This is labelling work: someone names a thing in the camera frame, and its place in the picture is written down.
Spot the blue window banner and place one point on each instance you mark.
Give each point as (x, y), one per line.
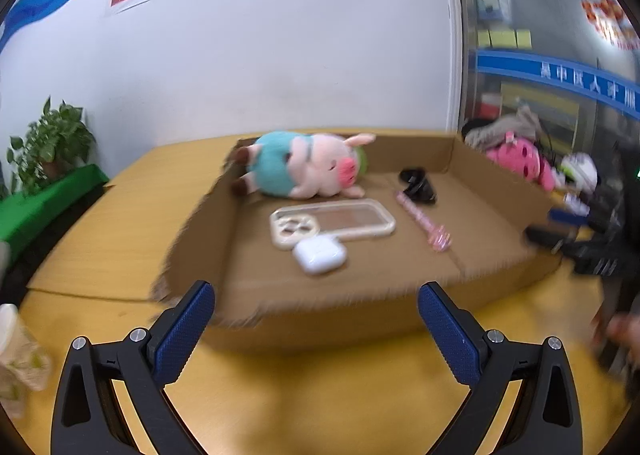
(550, 70)

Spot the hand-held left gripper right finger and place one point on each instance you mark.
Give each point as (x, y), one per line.
(450, 335)

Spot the yellow sticky note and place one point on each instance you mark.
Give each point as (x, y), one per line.
(523, 38)
(503, 38)
(483, 38)

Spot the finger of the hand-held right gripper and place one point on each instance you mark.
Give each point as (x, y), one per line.
(550, 237)
(567, 217)

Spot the grey patterned cloth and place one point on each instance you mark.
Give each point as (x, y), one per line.
(500, 132)

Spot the brown cardboard box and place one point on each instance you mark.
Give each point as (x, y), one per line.
(400, 260)

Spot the pink pig plush toy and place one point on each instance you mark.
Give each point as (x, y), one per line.
(300, 160)

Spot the green board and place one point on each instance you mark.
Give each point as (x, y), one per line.
(50, 200)

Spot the clear plastic cup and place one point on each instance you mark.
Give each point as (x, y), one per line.
(20, 355)

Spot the white green toy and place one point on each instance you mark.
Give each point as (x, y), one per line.
(580, 170)

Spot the person's right hand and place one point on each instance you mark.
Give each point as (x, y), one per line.
(625, 327)

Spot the black sunglasses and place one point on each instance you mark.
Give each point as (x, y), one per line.
(417, 187)

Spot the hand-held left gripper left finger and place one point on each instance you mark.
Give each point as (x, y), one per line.
(185, 330)

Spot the white earbuds case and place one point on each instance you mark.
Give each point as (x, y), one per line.
(320, 256)

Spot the bright pink plush toy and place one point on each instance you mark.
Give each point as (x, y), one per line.
(520, 155)

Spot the green potted plant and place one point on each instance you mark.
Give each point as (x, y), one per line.
(55, 135)

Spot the pink transparent pen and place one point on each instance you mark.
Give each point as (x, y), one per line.
(425, 225)

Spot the white clear phone case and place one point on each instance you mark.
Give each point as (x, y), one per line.
(292, 230)

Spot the red round window sticker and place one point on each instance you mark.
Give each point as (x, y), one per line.
(607, 12)

